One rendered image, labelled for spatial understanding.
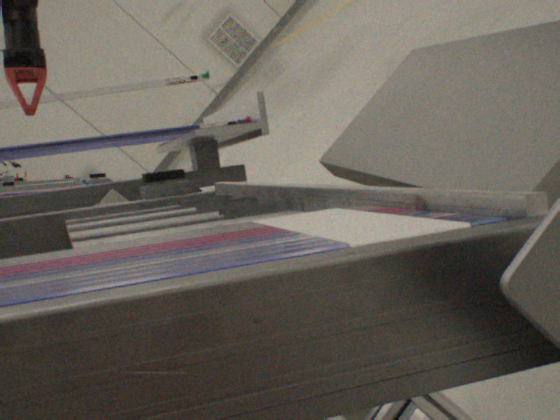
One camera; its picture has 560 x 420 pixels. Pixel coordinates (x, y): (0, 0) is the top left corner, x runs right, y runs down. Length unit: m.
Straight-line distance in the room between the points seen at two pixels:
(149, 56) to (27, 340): 8.28
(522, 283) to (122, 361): 0.14
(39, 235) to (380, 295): 0.69
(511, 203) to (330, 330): 0.12
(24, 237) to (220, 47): 7.80
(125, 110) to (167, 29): 1.03
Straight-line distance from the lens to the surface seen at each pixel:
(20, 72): 1.33
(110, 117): 8.40
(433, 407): 1.15
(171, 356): 0.27
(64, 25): 8.51
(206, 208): 0.75
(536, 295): 0.27
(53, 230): 0.94
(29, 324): 0.26
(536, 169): 0.66
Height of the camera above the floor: 0.90
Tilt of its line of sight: 16 degrees down
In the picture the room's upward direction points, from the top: 49 degrees counter-clockwise
